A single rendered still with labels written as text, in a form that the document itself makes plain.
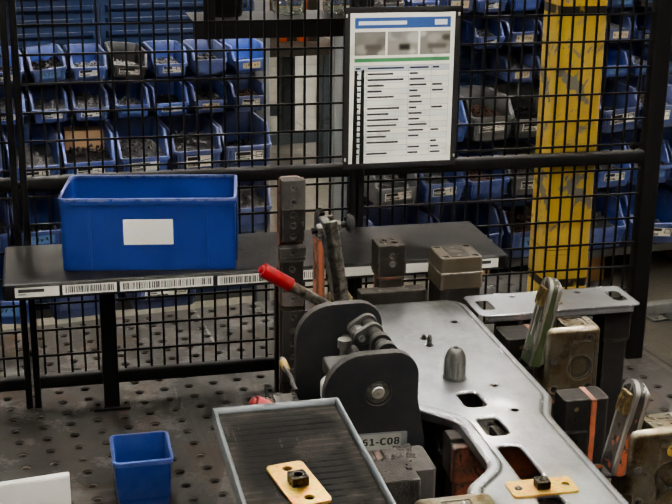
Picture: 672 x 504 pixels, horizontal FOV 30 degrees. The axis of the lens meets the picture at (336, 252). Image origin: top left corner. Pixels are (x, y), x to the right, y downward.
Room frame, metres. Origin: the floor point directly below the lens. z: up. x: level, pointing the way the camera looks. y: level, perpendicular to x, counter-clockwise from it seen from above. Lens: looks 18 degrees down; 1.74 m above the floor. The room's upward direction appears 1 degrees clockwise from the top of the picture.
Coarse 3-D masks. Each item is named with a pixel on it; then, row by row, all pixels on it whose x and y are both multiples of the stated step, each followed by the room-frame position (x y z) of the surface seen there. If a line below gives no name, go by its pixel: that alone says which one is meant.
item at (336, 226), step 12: (324, 216) 1.78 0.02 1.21; (348, 216) 1.77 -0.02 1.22; (312, 228) 1.77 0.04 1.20; (324, 228) 1.75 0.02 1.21; (336, 228) 1.76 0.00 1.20; (348, 228) 1.77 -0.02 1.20; (324, 240) 1.77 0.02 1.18; (336, 240) 1.76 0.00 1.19; (324, 252) 1.78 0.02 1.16; (336, 252) 1.76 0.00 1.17; (336, 264) 1.76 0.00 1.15; (336, 276) 1.76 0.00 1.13; (336, 288) 1.76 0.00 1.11; (336, 300) 1.76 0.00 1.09
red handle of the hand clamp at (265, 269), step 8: (264, 264) 1.76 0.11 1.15; (264, 272) 1.74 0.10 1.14; (272, 272) 1.75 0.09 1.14; (280, 272) 1.75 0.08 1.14; (272, 280) 1.74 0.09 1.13; (280, 280) 1.75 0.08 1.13; (288, 280) 1.75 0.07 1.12; (288, 288) 1.75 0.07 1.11; (296, 288) 1.75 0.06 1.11; (304, 288) 1.76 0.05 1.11; (304, 296) 1.76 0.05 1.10; (312, 296) 1.76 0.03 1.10; (320, 296) 1.77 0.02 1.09
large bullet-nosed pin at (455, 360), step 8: (448, 352) 1.68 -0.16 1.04; (456, 352) 1.68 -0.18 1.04; (464, 352) 1.69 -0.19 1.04; (448, 360) 1.68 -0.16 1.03; (456, 360) 1.67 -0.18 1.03; (464, 360) 1.68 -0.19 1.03; (448, 368) 1.68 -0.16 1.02; (456, 368) 1.67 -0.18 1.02; (464, 368) 1.68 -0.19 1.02; (448, 376) 1.68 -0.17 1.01; (456, 376) 1.67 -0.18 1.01; (464, 376) 1.68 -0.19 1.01
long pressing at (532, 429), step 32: (384, 320) 1.92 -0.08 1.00; (416, 320) 1.92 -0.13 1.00; (448, 320) 1.92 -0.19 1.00; (480, 320) 1.93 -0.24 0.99; (416, 352) 1.78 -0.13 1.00; (480, 352) 1.78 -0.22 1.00; (448, 384) 1.66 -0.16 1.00; (480, 384) 1.66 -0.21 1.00; (512, 384) 1.67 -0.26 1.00; (448, 416) 1.55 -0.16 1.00; (480, 416) 1.56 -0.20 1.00; (512, 416) 1.56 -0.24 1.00; (544, 416) 1.57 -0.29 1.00; (480, 448) 1.46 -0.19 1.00; (544, 448) 1.46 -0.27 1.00; (576, 448) 1.47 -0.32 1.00; (480, 480) 1.37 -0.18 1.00; (512, 480) 1.38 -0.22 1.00; (576, 480) 1.38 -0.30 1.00
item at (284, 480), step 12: (276, 468) 1.09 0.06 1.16; (288, 468) 1.10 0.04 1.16; (300, 468) 1.09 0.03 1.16; (276, 480) 1.07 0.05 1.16; (288, 480) 1.06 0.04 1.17; (300, 480) 1.05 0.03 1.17; (312, 480) 1.07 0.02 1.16; (288, 492) 1.04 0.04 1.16; (300, 492) 1.04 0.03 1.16; (312, 492) 1.04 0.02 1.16; (324, 492) 1.04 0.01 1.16
